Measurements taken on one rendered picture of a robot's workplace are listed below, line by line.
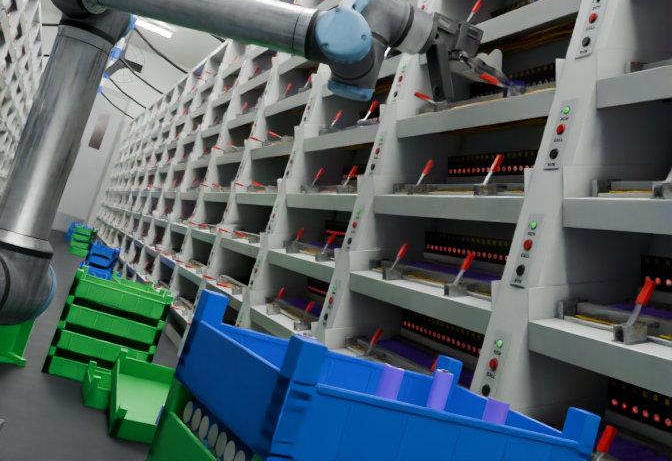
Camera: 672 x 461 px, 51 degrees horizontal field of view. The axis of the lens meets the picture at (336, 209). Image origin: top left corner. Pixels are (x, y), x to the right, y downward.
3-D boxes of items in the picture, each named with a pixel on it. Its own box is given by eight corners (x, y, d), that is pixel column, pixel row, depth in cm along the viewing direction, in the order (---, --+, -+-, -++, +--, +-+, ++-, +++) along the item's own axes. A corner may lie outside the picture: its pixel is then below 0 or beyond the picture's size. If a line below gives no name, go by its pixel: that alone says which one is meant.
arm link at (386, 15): (331, 31, 140) (345, -15, 141) (385, 55, 144) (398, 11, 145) (349, 20, 131) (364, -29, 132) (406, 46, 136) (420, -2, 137)
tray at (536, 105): (557, 114, 121) (556, 58, 121) (396, 138, 178) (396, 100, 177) (645, 116, 129) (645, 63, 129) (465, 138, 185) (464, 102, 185)
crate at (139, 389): (188, 451, 177) (199, 425, 176) (108, 436, 170) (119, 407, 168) (179, 387, 205) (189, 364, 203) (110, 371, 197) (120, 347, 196)
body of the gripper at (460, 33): (487, 32, 143) (438, 7, 139) (476, 71, 143) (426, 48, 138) (467, 39, 150) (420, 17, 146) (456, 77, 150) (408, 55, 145)
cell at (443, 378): (426, 434, 70) (444, 370, 70) (415, 428, 71) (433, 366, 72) (440, 437, 71) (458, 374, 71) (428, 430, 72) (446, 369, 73)
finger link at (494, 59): (521, 56, 146) (483, 40, 144) (513, 83, 146) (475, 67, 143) (513, 59, 149) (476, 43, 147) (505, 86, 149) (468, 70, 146)
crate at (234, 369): (266, 464, 44) (304, 340, 45) (172, 375, 62) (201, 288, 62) (578, 511, 59) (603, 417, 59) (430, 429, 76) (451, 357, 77)
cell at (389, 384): (370, 440, 59) (393, 365, 59) (358, 433, 60) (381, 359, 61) (387, 443, 59) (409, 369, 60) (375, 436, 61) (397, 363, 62)
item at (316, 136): (380, 140, 186) (379, 88, 186) (304, 151, 242) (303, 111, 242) (447, 140, 194) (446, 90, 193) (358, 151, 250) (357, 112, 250)
